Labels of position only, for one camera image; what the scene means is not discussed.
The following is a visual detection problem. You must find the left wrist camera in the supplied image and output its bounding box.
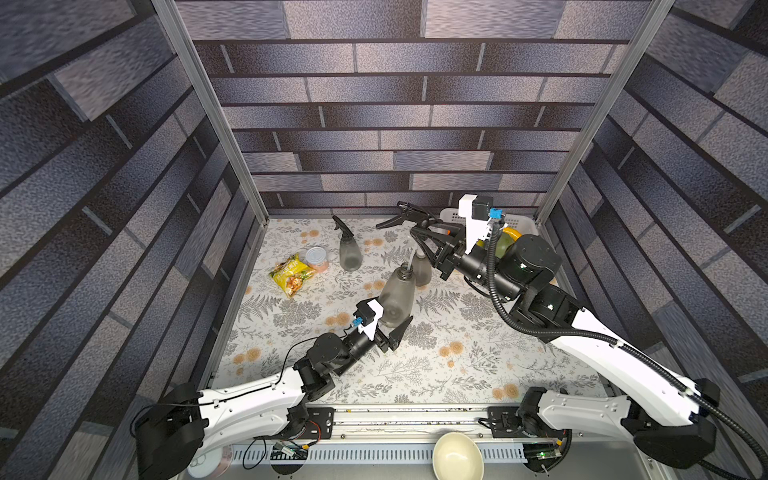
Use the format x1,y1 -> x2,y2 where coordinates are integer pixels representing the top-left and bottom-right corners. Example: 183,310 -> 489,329
352,297 -> 384,341

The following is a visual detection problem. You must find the black spray nozzle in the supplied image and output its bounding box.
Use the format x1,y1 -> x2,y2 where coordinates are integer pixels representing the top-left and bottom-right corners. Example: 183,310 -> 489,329
376,201 -> 438,230
332,215 -> 354,241

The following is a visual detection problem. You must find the white plastic basket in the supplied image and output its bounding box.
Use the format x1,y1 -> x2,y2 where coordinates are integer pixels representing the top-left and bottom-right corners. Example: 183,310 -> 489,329
439,208 -> 539,235

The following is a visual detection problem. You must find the black corrugated cable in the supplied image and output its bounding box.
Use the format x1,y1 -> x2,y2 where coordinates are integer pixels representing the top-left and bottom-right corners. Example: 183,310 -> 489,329
485,230 -> 768,480

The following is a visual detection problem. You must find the grey spray bottle front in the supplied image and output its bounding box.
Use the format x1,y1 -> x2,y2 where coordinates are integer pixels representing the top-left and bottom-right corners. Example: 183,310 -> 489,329
411,250 -> 432,288

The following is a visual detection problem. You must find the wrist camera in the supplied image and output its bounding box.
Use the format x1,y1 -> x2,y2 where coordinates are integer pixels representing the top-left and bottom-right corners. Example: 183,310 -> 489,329
352,297 -> 384,341
458,194 -> 503,254

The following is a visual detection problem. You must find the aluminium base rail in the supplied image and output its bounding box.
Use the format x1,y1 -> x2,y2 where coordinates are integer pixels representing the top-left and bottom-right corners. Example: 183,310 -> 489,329
173,403 -> 655,445

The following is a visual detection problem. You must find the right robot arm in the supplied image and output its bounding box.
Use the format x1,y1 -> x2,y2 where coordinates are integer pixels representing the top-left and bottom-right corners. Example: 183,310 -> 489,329
411,220 -> 720,469

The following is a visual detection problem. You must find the grey spray bottle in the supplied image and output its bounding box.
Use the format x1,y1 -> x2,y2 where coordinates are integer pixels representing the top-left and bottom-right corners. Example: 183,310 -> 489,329
411,250 -> 432,288
339,237 -> 363,272
378,263 -> 415,329

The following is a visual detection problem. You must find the yellow snack packet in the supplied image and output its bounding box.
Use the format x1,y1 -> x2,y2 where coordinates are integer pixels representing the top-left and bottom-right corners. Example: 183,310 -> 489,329
269,253 -> 316,297

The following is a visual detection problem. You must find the cream bowl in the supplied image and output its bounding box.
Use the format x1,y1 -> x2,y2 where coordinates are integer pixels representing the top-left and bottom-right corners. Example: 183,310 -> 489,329
432,432 -> 484,480

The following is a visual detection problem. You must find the pink tin can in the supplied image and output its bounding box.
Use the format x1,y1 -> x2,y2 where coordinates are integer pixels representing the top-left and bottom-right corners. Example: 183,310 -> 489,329
304,246 -> 329,272

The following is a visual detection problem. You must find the yellow banana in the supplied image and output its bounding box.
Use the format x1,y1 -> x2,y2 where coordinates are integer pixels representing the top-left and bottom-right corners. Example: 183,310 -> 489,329
503,227 -> 522,241

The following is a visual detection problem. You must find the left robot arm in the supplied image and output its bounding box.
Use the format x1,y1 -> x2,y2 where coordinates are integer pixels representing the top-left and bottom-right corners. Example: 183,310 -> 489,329
133,317 -> 413,479

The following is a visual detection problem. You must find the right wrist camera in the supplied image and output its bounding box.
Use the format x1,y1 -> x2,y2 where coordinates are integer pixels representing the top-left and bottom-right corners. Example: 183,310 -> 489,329
458,194 -> 503,254

